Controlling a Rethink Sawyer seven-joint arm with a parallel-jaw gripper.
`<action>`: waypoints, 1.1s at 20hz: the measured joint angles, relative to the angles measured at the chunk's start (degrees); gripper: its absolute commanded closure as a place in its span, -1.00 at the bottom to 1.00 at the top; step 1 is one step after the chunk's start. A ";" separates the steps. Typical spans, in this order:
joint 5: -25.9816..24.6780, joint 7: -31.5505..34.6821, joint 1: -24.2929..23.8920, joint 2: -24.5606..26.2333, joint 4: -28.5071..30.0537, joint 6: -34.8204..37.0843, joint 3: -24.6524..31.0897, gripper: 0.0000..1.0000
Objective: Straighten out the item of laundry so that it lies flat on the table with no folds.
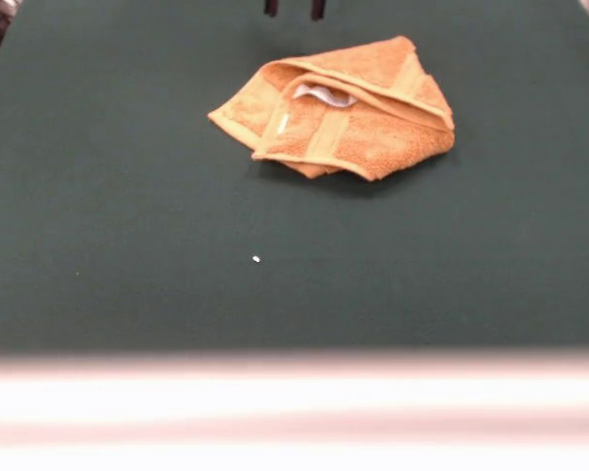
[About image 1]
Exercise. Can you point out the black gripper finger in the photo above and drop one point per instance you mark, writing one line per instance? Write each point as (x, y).
(317, 9)
(271, 7)

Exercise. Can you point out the orange terry towel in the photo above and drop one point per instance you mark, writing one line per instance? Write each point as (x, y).
(378, 142)

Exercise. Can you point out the dark green table cloth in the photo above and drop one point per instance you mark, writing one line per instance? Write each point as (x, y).
(127, 196)

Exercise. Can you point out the white blurred foreground edge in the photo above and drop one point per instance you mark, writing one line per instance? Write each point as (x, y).
(294, 412)

